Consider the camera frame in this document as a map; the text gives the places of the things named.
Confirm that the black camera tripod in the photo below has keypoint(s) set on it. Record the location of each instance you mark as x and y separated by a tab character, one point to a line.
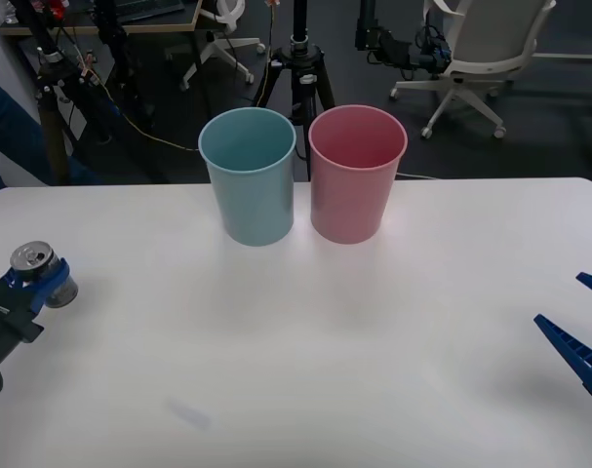
299	58

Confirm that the wooden-edged desk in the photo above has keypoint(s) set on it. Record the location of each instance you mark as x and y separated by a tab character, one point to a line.
144	25

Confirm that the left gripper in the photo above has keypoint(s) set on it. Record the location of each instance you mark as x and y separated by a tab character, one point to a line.
5	317

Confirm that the silver drink can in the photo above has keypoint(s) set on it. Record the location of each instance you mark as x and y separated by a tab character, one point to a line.
29	256

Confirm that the pink plastic bin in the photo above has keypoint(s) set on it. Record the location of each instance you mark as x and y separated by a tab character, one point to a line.
354	195

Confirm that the black tripod with brown legs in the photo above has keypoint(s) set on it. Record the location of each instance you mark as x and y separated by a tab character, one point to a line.
51	97

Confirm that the small white office chair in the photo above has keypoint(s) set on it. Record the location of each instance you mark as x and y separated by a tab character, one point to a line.
222	46

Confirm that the person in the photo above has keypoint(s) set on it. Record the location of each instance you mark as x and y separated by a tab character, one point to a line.
8	131

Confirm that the large white office chair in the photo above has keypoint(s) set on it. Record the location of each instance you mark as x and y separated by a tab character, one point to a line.
490	44

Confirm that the pale blue plastic bin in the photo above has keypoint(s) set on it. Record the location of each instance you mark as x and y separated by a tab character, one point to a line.
251	195

